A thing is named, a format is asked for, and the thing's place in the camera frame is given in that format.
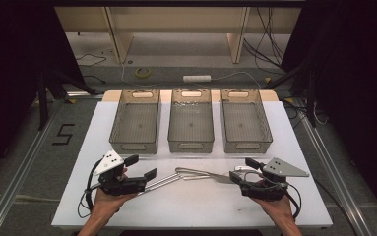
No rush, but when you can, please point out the long black cable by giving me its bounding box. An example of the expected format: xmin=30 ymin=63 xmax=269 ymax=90
xmin=313 ymin=177 xmax=358 ymax=236

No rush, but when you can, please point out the bundle of black cables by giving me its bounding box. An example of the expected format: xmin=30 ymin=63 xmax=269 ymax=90
xmin=242 ymin=6 xmax=286 ymax=73

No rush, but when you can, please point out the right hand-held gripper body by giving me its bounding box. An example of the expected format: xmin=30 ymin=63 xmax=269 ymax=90
xmin=238 ymin=157 xmax=310 ymax=202

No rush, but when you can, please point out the smoky transparent plastic bin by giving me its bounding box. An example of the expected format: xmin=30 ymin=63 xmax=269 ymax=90
xmin=167 ymin=88 xmax=216 ymax=154
xmin=220 ymin=88 xmax=274 ymax=154
xmin=108 ymin=88 xmax=161 ymax=155

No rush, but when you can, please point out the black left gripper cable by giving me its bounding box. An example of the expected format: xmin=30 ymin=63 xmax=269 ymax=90
xmin=77 ymin=159 xmax=102 ymax=219

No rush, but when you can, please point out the black curtain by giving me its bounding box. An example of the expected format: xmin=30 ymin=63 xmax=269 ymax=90
xmin=280 ymin=0 xmax=377 ymax=228
xmin=0 ymin=0 xmax=86 ymax=193

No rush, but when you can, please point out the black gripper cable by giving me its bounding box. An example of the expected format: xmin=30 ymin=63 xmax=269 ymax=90
xmin=77 ymin=159 xmax=102 ymax=219
xmin=283 ymin=181 xmax=304 ymax=220

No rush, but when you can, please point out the white power strip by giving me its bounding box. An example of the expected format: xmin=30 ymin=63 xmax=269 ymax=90
xmin=182 ymin=74 xmax=212 ymax=84

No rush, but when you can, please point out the black metal stand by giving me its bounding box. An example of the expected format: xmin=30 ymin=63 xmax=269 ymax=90
xmin=35 ymin=68 xmax=100 ymax=131
xmin=260 ymin=58 xmax=319 ymax=128

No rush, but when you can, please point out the aluminium floor rail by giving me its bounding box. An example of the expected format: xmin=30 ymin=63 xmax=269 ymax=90
xmin=297 ymin=112 xmax=375 ymax=236
xmin=0 ymin=107 xmax=60 ymax=236

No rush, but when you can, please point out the person's right hand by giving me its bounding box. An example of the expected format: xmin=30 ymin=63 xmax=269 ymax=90
xmin=251 ymin=196 xmax=295 ymax=225

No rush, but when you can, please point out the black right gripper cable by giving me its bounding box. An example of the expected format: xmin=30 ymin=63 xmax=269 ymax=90
xmin=283 ymin=181 xmax=304 ymax=220

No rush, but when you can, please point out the yellow tape roll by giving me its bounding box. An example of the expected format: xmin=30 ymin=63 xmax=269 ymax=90
xmin=134 ymin=67 xmax=152 ymax=79

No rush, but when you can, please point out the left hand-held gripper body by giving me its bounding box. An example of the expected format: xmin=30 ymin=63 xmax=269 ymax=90
xmin=93 ymin=149 xmax=148 ymax=197

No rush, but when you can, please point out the beige wooden desk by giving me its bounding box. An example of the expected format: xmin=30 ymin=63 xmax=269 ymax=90
xmin=54 ymin=6 xmax=302 ymax=65

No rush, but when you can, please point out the metal fork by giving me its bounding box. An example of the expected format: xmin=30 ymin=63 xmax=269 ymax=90
xmin=175 ymin=167 xmax=235 ymax=185
xmin=182 ymin=170 xmax=240 ymax=181

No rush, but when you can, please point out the metal chopstick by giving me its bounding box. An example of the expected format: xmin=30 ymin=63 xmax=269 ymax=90
xmin=151 ymin=172 xmax=183 ymax=187
xmin=137 ymin=176 xmax=185 ymax=197

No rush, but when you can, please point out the person's left hand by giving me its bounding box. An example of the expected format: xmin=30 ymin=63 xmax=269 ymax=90
xmin=92 ymin=189 xmax=137 ymax=219

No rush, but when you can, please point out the thin black cable loop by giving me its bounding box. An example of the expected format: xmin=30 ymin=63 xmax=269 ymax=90
xmin=75 ymin=53 xmax=107 ymax=68

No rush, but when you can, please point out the white power cable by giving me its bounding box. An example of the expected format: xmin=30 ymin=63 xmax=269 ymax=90
xmin=120 ymin=61 xmax=263 ymax=89

